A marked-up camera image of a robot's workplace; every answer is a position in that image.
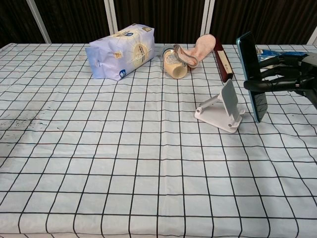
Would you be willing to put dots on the black smartphone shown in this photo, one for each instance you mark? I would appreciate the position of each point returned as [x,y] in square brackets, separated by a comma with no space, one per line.
[250,58]

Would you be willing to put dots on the dark red long box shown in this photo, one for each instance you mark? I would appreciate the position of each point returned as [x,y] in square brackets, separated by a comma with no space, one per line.
[223,65]

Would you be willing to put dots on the white black-grid tablecloth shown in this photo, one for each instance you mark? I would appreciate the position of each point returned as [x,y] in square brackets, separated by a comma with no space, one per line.
[99,153]

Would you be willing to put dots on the white frame post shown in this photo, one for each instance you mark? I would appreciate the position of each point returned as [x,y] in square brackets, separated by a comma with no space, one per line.
[207,17]
[110,15]
[314,39]
[39,22]

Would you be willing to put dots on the blue cookie pack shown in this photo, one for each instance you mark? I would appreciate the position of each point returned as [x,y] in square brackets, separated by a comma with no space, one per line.
[272,53]

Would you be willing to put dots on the dark ribbed curtain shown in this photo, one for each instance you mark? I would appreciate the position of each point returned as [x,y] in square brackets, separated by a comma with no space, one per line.
[161,15]

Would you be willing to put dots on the white folding phone stand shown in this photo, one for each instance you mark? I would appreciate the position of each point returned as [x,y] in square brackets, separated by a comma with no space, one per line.
[218,119]

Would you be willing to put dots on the blue white paper bag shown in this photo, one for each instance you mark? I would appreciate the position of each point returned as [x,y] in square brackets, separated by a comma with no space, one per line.
[116,57]

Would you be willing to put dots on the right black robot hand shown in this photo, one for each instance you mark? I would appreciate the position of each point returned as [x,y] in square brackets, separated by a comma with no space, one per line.
[284,83]

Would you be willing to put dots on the cream glass jar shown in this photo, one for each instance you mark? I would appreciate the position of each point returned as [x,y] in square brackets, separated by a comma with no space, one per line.
[174,68]

